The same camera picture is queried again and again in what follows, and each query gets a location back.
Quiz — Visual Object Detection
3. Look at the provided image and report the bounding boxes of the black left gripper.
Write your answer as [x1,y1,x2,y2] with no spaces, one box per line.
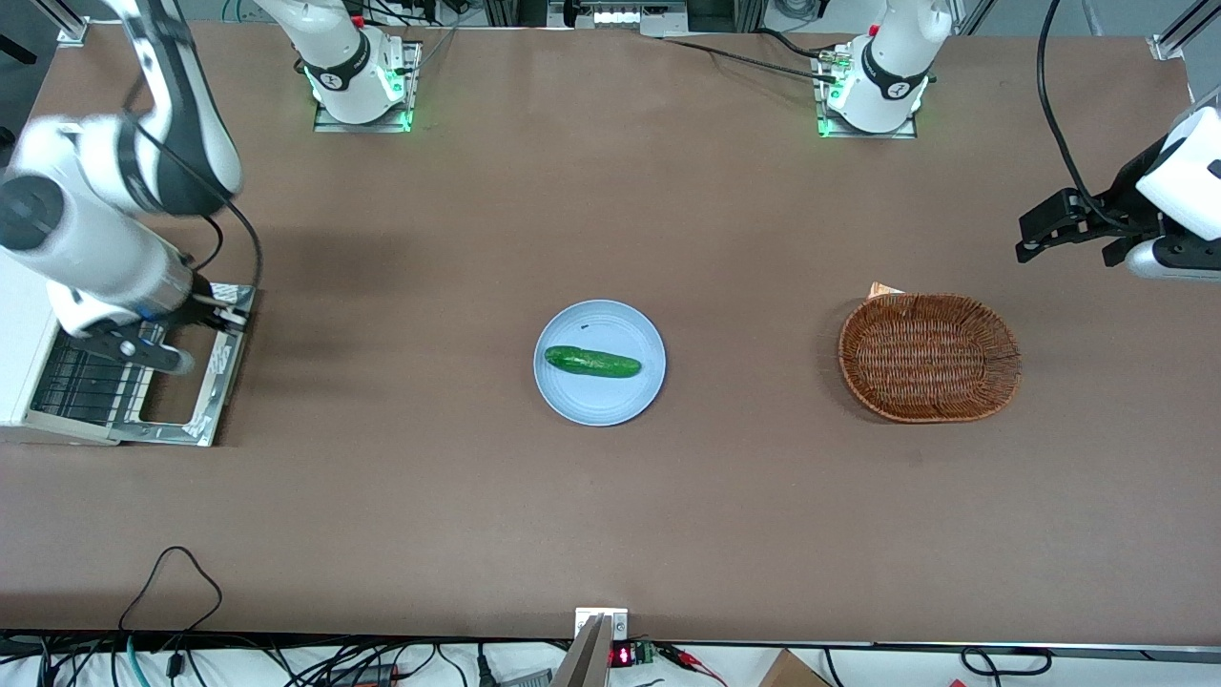
[1015,138,1170,269]

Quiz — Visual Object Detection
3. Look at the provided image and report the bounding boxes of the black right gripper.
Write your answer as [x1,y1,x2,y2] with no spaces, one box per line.
[184,272,252,332]

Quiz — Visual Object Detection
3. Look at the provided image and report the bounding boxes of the glass oven door with handle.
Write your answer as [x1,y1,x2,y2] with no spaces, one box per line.
[108,282,259,448]

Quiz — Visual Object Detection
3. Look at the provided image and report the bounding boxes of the white toaster oven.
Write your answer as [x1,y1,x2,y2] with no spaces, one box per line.
[0,250,131,448]

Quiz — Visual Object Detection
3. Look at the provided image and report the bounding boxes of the brown wicker basket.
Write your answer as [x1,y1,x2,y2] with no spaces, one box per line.
[838,293,1023,424]

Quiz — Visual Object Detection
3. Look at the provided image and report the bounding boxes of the green cucumber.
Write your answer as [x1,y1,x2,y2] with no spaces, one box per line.
[544,345,642,379]

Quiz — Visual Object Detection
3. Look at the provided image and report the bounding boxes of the black orange connector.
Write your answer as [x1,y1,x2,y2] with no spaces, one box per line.
[328,662,398,687]

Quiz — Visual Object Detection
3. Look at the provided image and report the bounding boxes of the light blue plate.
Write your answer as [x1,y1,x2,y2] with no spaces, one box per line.
[533,300,667,427]

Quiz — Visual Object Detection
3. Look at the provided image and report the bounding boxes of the lit equipment rack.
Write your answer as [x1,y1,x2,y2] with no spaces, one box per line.
[548,0,690,31]

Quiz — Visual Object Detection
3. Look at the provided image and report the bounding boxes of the brown cardboard box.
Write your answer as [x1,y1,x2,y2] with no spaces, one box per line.
[758,649,833,687]

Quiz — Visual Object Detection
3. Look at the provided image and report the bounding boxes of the red clip leads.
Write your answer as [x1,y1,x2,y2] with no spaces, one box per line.
[656,643,728,687]

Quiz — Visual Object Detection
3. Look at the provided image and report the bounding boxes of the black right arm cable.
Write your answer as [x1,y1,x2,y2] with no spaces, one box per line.
[122,110,264,321]

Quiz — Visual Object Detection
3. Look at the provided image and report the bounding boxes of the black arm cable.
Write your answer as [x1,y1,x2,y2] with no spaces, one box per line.
[1036,0,1150,236]
[122,110,264,321]

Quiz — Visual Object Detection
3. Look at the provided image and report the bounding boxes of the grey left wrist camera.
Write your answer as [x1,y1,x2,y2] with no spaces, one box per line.
[1125,236,1221,283]

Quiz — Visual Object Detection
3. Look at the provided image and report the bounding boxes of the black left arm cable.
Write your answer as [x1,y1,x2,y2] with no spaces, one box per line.
[1036,0,1150,236]

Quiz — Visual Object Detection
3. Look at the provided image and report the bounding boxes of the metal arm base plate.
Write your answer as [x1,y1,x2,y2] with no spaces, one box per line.
[314,40,424,134]
[812,48,920,140]

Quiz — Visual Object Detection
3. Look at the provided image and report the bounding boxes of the aluminium frame profile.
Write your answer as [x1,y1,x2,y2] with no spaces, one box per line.
[33,0,93,47]
[1149,0,1221,61]

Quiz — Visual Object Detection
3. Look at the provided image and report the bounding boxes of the thin black looped cable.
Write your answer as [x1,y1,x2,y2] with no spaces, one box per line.
[118,546,223,635]

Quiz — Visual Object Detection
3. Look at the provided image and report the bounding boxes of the thick black table cable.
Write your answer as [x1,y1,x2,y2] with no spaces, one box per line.
[756,28,833,62]

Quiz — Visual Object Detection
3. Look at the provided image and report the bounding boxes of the thin black table cable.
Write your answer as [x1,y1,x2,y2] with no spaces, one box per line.
[662,36,840,85]

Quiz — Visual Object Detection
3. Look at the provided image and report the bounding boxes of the black coiled cable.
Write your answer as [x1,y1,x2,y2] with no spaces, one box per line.
[959,646,1055,677]

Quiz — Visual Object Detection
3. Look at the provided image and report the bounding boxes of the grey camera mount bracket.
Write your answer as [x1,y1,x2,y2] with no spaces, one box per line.
[551,607,631,687]

